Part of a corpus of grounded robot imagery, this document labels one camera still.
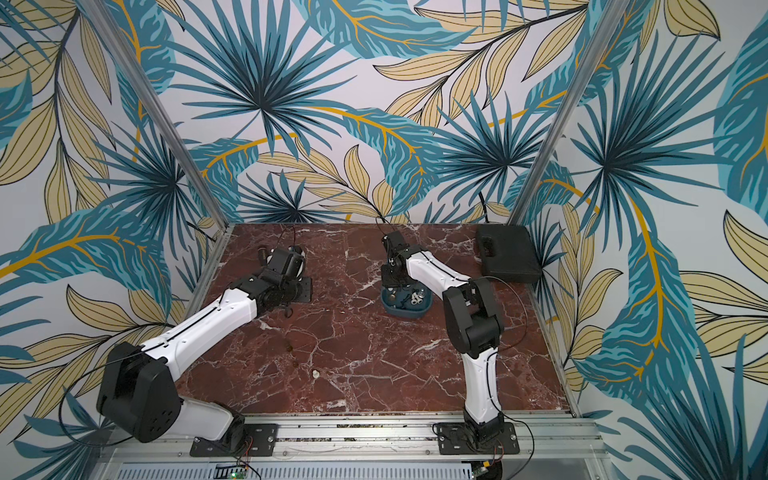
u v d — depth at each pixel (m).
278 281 0.64
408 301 0.98
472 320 0.54
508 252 1.05
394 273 0.73
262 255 1.07
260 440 0.74
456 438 0.73
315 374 0.83
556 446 0.75
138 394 0.41
